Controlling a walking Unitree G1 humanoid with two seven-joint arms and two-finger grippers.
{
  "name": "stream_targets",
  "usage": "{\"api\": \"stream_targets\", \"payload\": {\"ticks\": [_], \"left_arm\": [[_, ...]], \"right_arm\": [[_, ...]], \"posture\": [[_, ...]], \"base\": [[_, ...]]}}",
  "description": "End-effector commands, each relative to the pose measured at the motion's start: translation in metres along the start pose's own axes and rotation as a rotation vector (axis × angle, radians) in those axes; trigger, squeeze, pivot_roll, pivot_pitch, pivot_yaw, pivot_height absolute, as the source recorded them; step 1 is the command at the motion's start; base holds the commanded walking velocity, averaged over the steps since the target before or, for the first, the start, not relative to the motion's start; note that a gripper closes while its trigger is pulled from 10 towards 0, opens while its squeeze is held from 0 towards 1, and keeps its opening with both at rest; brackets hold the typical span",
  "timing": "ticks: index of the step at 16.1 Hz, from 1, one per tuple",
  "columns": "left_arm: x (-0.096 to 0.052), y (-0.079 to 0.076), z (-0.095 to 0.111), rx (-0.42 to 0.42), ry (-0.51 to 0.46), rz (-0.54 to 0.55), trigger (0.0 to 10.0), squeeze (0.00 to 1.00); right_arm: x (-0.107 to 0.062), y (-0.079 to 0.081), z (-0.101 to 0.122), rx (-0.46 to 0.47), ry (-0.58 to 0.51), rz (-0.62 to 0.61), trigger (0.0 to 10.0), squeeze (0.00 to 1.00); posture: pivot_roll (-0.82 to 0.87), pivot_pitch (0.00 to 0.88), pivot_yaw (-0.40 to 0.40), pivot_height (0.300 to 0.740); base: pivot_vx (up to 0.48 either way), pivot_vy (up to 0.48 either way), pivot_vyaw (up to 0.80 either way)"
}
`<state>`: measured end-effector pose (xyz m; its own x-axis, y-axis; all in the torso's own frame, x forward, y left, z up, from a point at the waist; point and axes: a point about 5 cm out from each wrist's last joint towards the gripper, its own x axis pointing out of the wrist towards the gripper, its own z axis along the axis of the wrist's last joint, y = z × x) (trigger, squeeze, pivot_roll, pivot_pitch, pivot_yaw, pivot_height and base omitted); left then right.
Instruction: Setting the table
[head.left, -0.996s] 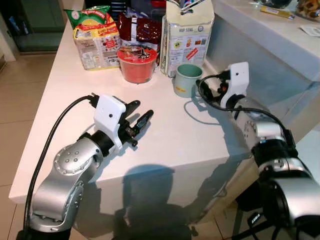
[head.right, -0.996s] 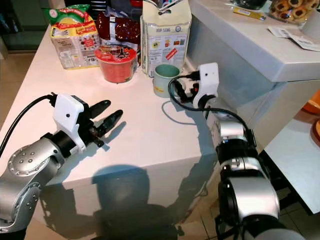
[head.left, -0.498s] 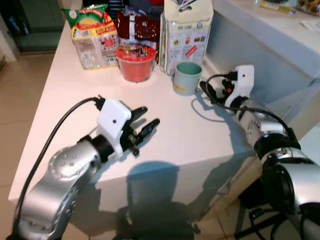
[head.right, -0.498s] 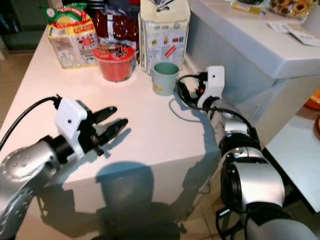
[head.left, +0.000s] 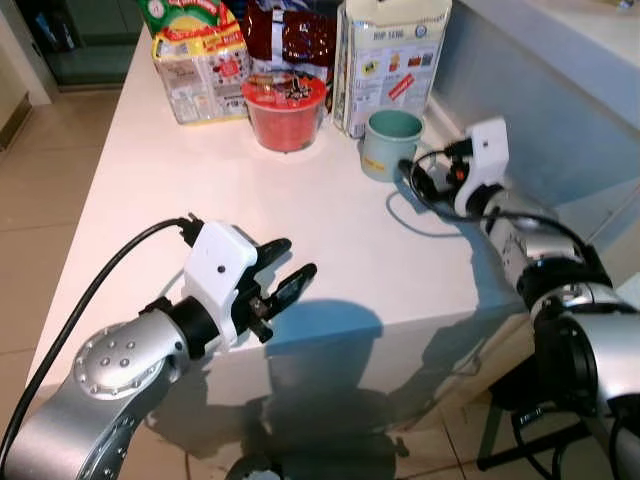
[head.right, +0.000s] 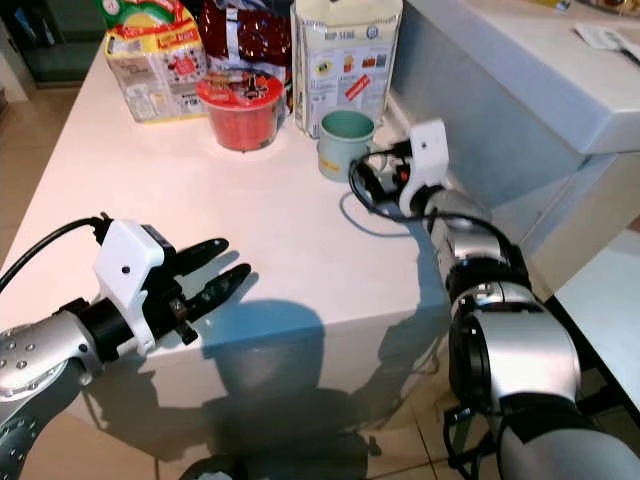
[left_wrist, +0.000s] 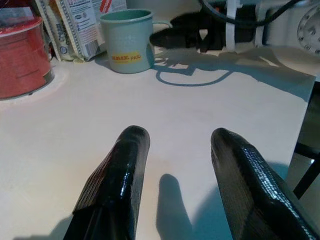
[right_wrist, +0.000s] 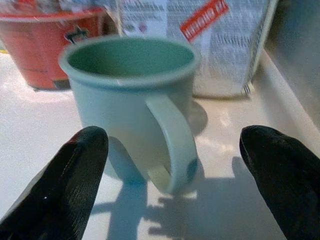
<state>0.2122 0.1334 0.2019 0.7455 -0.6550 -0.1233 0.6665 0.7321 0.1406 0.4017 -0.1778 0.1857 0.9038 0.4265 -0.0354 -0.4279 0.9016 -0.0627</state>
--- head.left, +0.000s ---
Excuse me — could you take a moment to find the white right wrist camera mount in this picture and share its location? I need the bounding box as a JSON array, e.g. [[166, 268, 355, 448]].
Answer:
[[454, 117, 510, 218]]

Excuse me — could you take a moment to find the grey raised counter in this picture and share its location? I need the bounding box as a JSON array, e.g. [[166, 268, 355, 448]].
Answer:
[[428, 0, 640, 273]]

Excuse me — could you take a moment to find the black stool frame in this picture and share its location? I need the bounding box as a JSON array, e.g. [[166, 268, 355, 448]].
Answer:
[[476, 380, 601, 473]]

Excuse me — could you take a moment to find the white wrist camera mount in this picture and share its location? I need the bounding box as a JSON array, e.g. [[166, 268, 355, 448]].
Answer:
[[454, 117, 510, 218], [183, 221, 260, 347]]

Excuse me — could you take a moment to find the teal ceramic mug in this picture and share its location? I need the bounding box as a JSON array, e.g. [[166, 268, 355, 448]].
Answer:
[[359, 108, 425, 184]]

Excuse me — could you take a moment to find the dark green cabinet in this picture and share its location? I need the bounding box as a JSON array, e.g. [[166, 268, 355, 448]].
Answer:
[[14, 0, 153, 89]]

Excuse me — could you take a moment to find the red plastic bowl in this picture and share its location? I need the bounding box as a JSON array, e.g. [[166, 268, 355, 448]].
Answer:
[[241, 71, 329, 154]]

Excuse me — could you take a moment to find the yellow green snack bag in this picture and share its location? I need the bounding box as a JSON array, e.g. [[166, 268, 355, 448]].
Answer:
[[137, 0, 252, 127]]

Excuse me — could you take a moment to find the cream cracker pack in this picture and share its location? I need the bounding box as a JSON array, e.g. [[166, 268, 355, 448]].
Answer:
[[332, 0, 454, 140]]

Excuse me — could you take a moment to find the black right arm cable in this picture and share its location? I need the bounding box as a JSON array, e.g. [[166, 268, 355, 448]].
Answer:
[[397, 140, 601, 273]]

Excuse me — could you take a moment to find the dark red snack bag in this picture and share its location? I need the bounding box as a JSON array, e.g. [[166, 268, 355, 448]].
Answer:
[[244, 0, 342, 89]]

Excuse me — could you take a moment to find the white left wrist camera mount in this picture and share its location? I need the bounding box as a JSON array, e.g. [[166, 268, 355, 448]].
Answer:
[[183, 221, 260, 347]]

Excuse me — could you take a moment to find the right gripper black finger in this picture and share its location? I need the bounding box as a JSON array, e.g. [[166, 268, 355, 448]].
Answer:
[[409, 161, 442, 202]]

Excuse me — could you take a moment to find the black robot foot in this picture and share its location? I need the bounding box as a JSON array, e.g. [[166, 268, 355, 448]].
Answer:
[[224, 455, 287, 480]]

